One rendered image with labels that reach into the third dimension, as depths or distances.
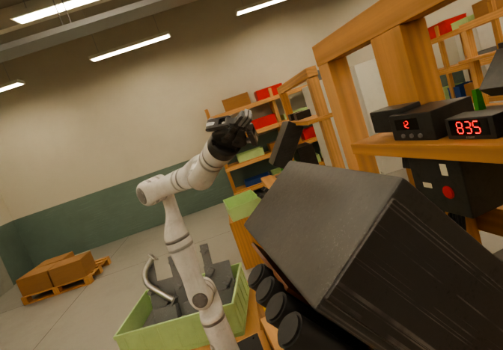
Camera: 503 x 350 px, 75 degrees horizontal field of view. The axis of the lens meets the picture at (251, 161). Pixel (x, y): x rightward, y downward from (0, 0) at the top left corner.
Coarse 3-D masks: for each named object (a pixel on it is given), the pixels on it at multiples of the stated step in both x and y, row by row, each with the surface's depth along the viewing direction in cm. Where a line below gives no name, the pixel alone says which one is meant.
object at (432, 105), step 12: (468, 96) 81; (420, 108) 88; (432, 108) 81; (444, 108) 80; (456, 108) 81; (468, 108) 81; (396, 120) 91; (408, 120) 87; (420, 120) 83; (432, 120) 79; (444, 120) 80; (396, 132) 93; (408, 132) 89; (420, 132) 84; (432, 132) 80; (444, 132) 80
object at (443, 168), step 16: (416, 160) 87; (432, 160) 82; (416, 176) 89; (432, 176) 84; (448, 176) 78; (464, 176) 74; (480, 176) 75; (496, 176) 77; (432, 192) 86; (448, 192) 80; (464, 192) 76; (480, 192) 76; (496, 192) 77; (448, 208) 82; (464, 208) 77; (480, 208) 76
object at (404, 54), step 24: (408, 24) 91; (384, 48) 99; (408, 48) 91; (432, 48) 93; (336, 72) 134; (384, 72) 103; (408, 72) 93; (432, 72) 94; (336, 96) 135; (408, 96) 97; (432, 96) 94; (336, 120) 142; (360, 120) 137; (360, 168) 139; (408, 168) 108; (480, 240) 101
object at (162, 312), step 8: (152, 264) 187; (152, 272) 186; (152, 280) 185; (160, 280) 184; (168, 280) 182; (160, 288) 183; (168, 288) 182; (152, 296) 183; (160, 296) 182; (152, 304) 182; (160, 304) 181; (168, 304) 180; (176, 304) 174; (160, 312) 174; (168, 312) 173; (176, 312) 172; (160, 320) 173
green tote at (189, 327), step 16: (240, 272) 181; (240, 288) 170; (144, 304) 189; (240, 304) 162; (128, 320) 170; (144, 320) 184; (176, 320) 152; (192, 320) 152; (240, 320) 153; (128, 336) 155; (144, 336) 155; (160, 336) 155; (176, 336) 154; (192, 336) 154
